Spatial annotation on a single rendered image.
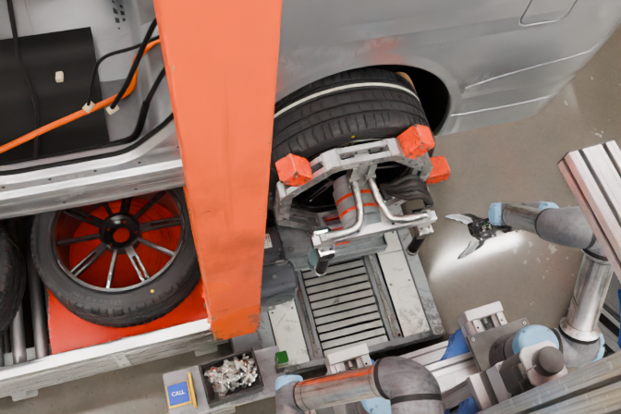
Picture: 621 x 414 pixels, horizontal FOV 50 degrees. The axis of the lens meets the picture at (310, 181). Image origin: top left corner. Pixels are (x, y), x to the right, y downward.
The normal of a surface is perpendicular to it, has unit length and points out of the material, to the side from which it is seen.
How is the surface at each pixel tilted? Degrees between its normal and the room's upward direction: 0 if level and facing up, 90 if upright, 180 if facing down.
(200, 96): 90
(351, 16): 81
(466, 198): 0
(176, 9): 90
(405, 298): 0
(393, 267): 0
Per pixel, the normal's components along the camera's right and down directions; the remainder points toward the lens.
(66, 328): 0.09, -0.44
